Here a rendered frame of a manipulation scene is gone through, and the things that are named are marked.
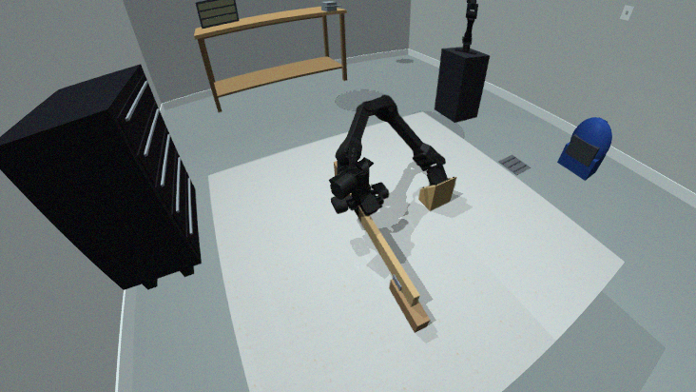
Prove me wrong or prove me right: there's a long wooden bed rail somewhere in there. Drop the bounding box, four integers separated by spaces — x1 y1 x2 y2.
358 206 420 307

